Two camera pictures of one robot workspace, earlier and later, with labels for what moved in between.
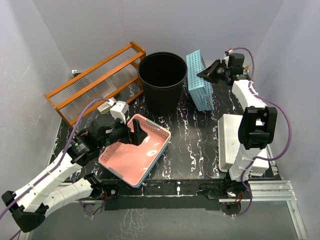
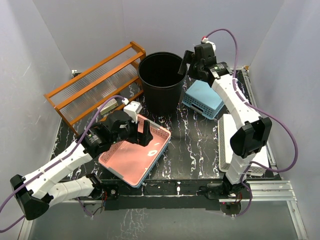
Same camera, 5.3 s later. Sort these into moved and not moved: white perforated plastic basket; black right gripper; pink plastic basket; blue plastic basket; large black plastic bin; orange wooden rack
Moved: black right gripper; blue plastic basket
Not moved: orange wooden rack; white perforated plastic basket; pink plastic basket; large black plastic bin
